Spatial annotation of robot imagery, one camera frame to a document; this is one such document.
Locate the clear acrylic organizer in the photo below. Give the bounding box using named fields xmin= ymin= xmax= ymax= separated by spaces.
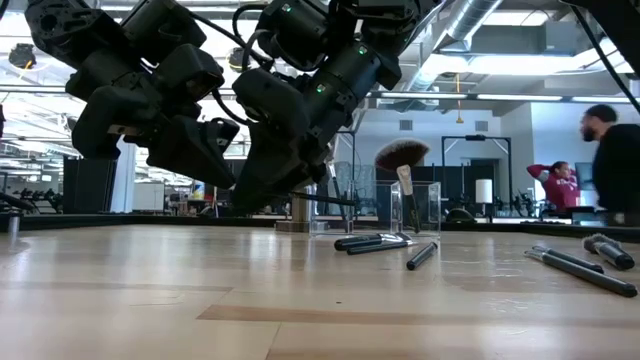
xmin=308 ymin=179 xmax=443 ymax=238

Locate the black ceiling device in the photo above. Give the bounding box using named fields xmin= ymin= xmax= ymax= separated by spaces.
xmin=8 ymin=42 xmax=38 ymax=70
xmin=228 ymin=47 xmax=251 ymax=74

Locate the wall screen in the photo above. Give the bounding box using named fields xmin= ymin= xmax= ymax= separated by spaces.
xmin=574 ymin=161 xmax=596 ymax=192

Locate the black table frame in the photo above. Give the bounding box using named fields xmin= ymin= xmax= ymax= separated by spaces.
xmin=0 ymin=212 xmax=640 ymax=246

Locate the black stand frame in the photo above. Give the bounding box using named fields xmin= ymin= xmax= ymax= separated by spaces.
xmin=440 ymin=134 xmax=514 ymax=211

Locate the white cylinder lamp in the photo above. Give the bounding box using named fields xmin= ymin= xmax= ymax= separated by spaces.
xmin=474 ymin=178 xmax=494 ymax=205

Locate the black panel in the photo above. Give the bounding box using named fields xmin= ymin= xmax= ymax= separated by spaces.
xmin=62 ymin=156 xmax=119 ymax=216

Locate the silver slanted ventilation duct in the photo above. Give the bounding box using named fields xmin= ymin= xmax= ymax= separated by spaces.
xmin=407 ymin=0 xmax=506 ymax=94

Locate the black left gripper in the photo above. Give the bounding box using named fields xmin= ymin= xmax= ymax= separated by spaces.
xmin=64 ymin=46 xmax=241 ymax=191

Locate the fluffy grey-head makeup brush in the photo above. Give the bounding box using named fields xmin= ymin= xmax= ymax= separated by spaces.
xmin=582 ymin=233 xmax=637 ymax=272

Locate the grey metal post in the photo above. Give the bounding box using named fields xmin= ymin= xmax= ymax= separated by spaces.
xmin=6 ymin=209 xmax=22 ymax=239

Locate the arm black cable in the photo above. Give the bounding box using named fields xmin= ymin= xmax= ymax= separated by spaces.
xmin=569 ymin=4 xmax=640 ymax=116
xmin=187 ymin=9 xmax=276 ymax=126

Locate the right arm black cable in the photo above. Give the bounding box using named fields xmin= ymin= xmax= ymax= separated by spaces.
xmin=569 ymin=4 xmax=640 ymax=116

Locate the fan makeup brush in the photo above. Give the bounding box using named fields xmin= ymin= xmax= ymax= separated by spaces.
xmin=374 ymin=138 xmax=431 ymax=235

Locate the black eyeliner pen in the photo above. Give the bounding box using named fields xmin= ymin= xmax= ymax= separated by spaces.
xmin=405 ymin=241 xmax=440 ymax=272

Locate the standing person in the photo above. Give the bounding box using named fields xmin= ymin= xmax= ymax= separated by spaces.
xmin=579 ymin=103 xmax=640 ymax=226

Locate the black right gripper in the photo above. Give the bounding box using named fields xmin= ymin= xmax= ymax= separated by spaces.
xmin=231 ymin=67 xmax=329 ymax=214

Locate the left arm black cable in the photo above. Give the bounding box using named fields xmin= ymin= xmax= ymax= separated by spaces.
xmin=187 ymin=9 xmax=276 ymax=126

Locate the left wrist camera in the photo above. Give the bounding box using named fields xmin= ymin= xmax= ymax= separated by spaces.
xmin=152 ymin=43 xmax=226 ymax=105

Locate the seated person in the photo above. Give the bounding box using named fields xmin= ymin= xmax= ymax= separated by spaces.
xmin=526 ymin=160 xmax=584 ymax=211

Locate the long light bar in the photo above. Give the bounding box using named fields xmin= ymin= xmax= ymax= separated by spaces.
xmin=0 ymin=83 xmax=636 ymax=105

